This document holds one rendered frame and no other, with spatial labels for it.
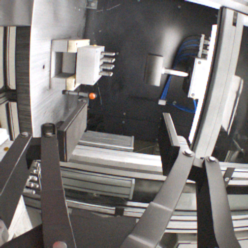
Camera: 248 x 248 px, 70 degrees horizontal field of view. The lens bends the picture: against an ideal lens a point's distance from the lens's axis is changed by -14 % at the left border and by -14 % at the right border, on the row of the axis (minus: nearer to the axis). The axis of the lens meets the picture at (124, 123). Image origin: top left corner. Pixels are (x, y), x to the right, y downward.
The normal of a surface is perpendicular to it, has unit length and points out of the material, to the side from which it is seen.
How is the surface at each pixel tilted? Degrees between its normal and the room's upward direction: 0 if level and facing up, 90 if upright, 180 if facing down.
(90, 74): 90
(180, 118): 90
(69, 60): 90
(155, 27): 90
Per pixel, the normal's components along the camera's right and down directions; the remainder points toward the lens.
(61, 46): -0.07, 0.40
